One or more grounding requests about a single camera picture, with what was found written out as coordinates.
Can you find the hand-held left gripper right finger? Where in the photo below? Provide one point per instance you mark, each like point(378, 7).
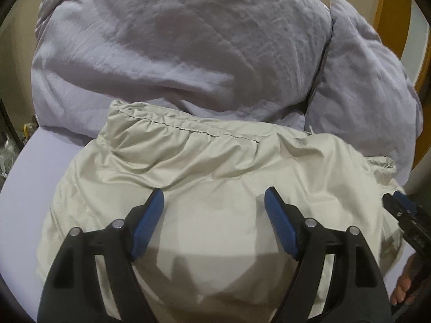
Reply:
point(280, 223)

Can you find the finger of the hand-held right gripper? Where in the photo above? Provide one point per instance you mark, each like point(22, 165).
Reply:
point(399, 205)

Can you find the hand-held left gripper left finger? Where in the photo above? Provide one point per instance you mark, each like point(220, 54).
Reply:
point(148, 223)

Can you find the cream puffer jacket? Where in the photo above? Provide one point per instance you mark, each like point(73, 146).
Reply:
point(215, 181)

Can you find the person's right hand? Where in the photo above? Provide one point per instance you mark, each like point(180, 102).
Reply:
point(402, 282)

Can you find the lavender pillow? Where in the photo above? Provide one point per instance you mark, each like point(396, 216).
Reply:
point(363, 91)
point(168, 47)

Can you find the lavender bed sheet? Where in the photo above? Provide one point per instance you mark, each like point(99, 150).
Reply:
point(30, 202)

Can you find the bedside clutter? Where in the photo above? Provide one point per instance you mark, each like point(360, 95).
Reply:
point(13, 148)

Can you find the orange wooden headboard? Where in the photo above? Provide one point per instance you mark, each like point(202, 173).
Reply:
point(387, 3)

